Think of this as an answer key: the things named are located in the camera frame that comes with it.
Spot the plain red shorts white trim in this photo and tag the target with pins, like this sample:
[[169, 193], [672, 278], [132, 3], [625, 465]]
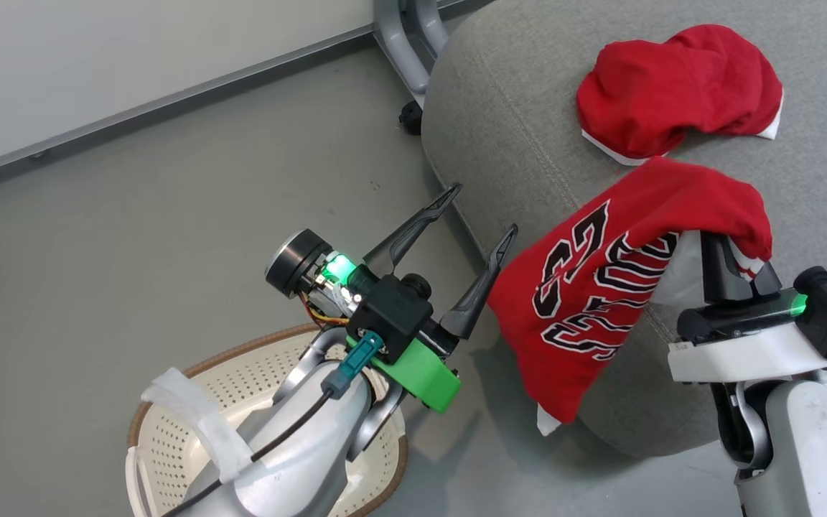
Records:
[[672, 86]]

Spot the grey fabric sofa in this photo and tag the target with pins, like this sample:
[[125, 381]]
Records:
[[528, 108]]

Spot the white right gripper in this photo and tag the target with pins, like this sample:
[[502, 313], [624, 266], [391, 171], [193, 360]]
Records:
[[744, 352]]

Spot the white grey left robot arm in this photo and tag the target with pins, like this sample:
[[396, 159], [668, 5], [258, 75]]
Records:
[[313, 470]]

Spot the red jersey with black print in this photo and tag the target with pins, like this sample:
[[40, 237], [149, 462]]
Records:
[[586, 287]]

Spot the black caster wheel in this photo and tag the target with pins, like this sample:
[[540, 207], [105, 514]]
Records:
[[411, 118]]

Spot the grey partition foot double tube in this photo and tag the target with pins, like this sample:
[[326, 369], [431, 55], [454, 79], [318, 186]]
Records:
[[403, 43]]

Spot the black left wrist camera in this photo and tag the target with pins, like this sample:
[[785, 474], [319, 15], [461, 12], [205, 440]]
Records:
[[392, 312]]

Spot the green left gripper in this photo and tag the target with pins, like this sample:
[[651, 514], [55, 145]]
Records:
[[421, 373]]

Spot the cream perforated laundry basket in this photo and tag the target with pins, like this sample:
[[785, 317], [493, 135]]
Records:
[[169, 449]]

